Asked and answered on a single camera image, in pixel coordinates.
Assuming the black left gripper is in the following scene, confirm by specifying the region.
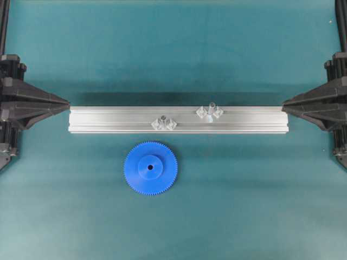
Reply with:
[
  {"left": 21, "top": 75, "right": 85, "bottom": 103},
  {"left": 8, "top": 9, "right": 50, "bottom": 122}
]
[{"left": 0, "top": 54, "right": 71, "bottom": 171}]

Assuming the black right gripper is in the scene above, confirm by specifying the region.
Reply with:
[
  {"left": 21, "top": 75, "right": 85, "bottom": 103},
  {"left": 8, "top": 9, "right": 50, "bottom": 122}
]
[{"left": 281, "top": 51, "right": 347, "bottom": 167}]

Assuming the large blue plastic gear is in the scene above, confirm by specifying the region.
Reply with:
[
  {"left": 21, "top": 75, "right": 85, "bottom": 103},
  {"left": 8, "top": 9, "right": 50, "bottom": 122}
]
[{"left": 123, "top": 141, "right": 178, "bottom": 196}]

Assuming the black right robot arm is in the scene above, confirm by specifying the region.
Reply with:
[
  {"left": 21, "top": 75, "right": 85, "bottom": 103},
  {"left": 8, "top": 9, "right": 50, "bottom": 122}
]
[{"left": 282, "top": 1, "right": 346, "bottom": 168}]

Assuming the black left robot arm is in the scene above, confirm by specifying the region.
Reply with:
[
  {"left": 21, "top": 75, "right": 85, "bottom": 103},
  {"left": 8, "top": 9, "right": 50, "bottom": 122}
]
[{"left": 1, "top": 1, "right": 70, "bottom": 169}]

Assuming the right steel shaft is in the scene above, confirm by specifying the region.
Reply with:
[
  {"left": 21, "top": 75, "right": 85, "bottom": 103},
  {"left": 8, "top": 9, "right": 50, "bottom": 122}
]
[{"left": 207, "top": 102, "right": 216, "bottom": 123}]

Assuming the steel shaft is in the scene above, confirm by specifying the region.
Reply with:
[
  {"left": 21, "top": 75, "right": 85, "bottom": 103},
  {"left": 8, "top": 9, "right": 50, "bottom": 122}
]
[
  {"left": 159, "top": 115, "right": 167, "bottom": 129},
  {"left": 207, "top": 102, "right": 216, "bottom": 123}
]

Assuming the left steel shaft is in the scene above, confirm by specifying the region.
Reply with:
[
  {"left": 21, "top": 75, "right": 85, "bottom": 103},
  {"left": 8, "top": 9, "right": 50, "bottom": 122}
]
[{"left": 159, "top": 115, "right": 167, "bottom": 129}]

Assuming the aluminium extrusion rail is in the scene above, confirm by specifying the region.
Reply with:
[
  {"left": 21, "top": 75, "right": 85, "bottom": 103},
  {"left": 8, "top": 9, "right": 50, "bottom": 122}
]
[{"left": 68, "top": 105, "right": 289, "bottom": 134}]

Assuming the clear bracket right shaft outer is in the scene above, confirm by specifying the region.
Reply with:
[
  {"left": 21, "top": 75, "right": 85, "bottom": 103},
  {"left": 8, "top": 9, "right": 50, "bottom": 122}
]
[{"left": 213, "top": 106, "right": 224, "bottom": 119}]

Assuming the clear bracket shaft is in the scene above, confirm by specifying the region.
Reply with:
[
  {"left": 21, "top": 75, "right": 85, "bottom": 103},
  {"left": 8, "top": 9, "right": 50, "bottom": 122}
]
[
  {"left": 213, "top": 106, "right": 224, "bottom": 119},
  {"left": 196, "top": 106, "right": 208, "bottom": 119},
  {"left": 165, "top": 118, "right": 177, "bottom": 131},
  {"left": 151, "top": 118, "right": 165, "bottom": 131}
]

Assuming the clear bracket right shaft inner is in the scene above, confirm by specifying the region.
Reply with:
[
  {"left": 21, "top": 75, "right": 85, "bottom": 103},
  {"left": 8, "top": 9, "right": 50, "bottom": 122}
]
[{"left": 196, "top": 106, "right": 208, "bottom": 119}]

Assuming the clear bracket left shaft outer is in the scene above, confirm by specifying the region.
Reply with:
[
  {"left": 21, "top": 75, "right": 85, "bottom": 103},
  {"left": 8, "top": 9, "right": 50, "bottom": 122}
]
[{"left": 151, "top": 118, "right": 165, "bottom": 131}]

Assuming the clear bracket left shaft inner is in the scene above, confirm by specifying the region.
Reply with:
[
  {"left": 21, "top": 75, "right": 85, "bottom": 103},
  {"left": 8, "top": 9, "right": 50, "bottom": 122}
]
[{"left": 165, "top": 118, "right": 177, "bottom": 131}]

